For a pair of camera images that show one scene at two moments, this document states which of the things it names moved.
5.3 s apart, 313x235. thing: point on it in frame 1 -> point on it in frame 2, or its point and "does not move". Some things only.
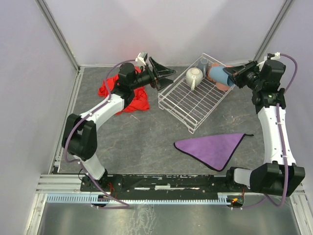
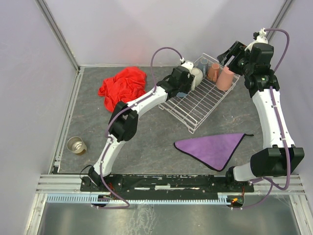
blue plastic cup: [217, 74] -> [181, 94]
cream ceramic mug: [194, 77] does not move
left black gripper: [154, 76] -> [187, 83]
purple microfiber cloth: [216, 152] does not move
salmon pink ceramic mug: [212, 64] does not move
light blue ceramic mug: [203, 65] does not move
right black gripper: [241, 75] -> [234, 55]
